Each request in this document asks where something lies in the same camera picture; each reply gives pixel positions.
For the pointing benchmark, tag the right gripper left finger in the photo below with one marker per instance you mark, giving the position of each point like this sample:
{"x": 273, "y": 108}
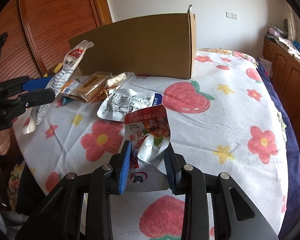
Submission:
{"x": 122, "y": 167}

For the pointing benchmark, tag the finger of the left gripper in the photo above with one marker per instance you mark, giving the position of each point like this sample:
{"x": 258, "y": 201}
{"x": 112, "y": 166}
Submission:
{"x": 36, "y": 97}
{"x": 36, "y": 84}

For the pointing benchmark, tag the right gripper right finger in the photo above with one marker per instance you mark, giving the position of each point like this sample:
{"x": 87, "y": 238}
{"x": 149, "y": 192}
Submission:
{"x": 173, "y": 164}

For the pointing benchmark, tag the teal candy wrapper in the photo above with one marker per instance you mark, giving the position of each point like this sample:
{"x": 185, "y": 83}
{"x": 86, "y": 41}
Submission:
{"x": 66, "y": 100}

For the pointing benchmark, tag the silver orange small pouch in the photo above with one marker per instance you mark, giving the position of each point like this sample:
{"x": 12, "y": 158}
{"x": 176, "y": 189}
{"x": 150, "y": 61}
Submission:
{"x": 70, "y": 86}

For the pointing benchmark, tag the silver red snack pouch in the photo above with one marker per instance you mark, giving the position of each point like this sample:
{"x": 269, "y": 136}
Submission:
{"x": 149, "y": 132}

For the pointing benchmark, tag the brown cracker packet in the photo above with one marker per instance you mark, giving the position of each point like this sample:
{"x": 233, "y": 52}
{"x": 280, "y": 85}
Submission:
{"x": 92, "y": 87}

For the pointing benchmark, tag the white red snack pouch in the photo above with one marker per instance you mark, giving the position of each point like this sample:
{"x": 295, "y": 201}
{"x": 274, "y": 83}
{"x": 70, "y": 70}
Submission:
{"x": 70, "y": 63}

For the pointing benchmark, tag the silver blue snack pouch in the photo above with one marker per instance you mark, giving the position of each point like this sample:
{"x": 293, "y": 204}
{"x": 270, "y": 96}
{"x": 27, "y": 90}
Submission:
{"x": 121, "y": 102}

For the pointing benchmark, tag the white nougat bar packet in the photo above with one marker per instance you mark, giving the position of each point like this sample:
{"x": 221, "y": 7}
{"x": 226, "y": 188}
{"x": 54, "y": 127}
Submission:
{"x": 119, "y": 79}

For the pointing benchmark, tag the gold brown candy wrapper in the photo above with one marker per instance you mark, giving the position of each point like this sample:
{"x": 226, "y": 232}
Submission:
{"x": 100, "y": 95}

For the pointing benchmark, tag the person left hand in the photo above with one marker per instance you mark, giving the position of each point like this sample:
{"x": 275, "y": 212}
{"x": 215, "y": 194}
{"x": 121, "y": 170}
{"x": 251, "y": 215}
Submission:
{"x": 4, "y": 141}

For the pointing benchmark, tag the wooden louvered wardrobe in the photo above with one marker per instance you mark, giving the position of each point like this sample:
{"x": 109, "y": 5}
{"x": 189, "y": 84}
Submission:
{"x": 39, "y": 32}

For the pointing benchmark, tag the floral blanket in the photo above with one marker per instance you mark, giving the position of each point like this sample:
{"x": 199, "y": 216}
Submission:
{"x": 260, "y": 148}

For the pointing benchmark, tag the brown cardboard box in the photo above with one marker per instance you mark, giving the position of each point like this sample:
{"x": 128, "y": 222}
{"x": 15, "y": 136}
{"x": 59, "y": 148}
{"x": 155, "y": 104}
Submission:
{"x": 153, "y": 45}

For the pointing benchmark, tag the wooden window cabinet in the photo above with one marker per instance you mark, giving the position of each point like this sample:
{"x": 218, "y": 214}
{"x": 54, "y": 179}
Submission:
{"x": 286, "y": 81}

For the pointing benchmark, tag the clutter on cabinet top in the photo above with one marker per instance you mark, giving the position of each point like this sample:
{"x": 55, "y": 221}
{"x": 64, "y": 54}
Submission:
{"x": 280, "y": 38}

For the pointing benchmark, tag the patterned curtain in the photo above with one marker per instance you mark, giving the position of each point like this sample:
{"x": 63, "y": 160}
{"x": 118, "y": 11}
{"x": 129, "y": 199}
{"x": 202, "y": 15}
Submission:
{"x": 292, "y": 26}

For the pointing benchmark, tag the white wall switch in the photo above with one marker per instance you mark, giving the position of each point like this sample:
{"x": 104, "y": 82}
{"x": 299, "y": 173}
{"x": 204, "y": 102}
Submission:
{"x": 231, "y": 15}

